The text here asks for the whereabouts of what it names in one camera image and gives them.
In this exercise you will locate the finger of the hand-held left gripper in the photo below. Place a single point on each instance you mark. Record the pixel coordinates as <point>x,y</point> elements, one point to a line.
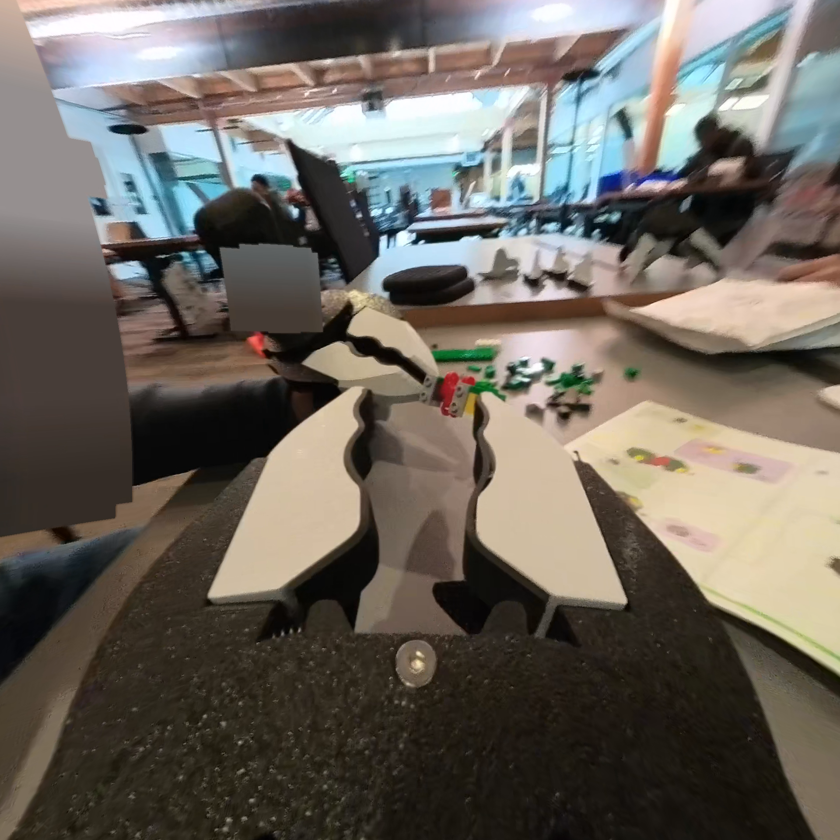
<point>400,334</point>
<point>367,374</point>

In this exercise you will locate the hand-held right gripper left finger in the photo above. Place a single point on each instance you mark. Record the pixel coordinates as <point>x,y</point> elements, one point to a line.
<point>295,512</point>

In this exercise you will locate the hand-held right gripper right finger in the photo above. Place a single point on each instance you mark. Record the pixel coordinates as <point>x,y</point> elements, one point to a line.
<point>544,525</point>

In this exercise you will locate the small multicoloured brick assembly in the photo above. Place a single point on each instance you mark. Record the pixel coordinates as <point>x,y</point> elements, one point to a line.
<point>453,394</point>

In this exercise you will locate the person's left forearm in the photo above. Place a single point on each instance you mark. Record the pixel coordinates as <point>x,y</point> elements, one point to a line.
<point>203,426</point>

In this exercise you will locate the grey desk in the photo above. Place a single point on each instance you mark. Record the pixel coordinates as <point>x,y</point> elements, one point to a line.
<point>669,380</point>

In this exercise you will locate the black round cushion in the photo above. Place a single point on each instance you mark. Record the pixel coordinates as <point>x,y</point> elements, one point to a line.
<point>426,275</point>
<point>433,295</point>

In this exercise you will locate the green long brick plate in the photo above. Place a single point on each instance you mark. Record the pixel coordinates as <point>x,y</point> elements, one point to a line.
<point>463,355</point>

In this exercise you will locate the black tilted panel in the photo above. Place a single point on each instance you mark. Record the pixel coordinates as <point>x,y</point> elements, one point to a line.
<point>334,210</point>

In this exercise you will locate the grey table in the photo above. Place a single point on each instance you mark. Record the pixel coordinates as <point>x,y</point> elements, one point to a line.
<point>472,253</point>

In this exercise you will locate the grey wedge-shaped plate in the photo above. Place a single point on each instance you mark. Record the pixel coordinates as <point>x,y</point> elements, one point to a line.
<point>535,269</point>
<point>558,262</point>
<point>583,272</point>
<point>497,266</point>

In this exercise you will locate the pile of green bricks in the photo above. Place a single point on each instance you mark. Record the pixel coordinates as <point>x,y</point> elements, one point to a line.
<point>558,380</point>

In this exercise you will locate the pale green instruction booklet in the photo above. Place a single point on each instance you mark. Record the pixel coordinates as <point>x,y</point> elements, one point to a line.
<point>722,525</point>

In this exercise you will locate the wooden table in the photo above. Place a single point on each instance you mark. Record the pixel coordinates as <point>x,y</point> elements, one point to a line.
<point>151,246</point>

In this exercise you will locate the person's leg in jeans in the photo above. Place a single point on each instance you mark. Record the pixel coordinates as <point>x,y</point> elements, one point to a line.
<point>52,590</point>

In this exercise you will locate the white paper sheet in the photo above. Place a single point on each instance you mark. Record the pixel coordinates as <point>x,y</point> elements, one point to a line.
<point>830,396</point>

